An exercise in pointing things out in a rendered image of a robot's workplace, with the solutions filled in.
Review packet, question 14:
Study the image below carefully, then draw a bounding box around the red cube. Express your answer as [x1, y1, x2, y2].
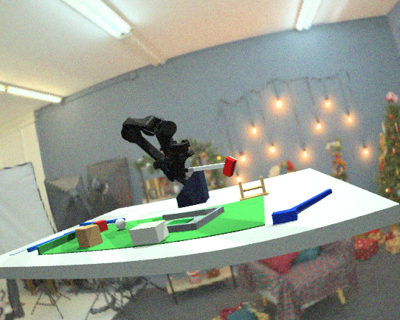
[93, 220, 108, 232]

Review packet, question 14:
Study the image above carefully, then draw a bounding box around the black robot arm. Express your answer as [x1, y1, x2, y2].
[121, 116, 191, 185]

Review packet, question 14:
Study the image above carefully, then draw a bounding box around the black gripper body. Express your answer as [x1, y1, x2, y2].
[154, 139, 195, 170]

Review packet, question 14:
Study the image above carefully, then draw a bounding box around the green flat mat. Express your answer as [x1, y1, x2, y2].
[43, 195, 265, 255]

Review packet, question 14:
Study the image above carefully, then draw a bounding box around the white golf ball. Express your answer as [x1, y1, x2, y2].
[115, 218, 126, 229]

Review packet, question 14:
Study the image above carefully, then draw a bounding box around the tan cube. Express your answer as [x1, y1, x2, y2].
[75, 225, 103, 248]

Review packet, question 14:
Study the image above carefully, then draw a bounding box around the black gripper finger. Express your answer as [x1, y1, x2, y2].
[165, 161, 183, 180]
[178, 158, 187, 178]

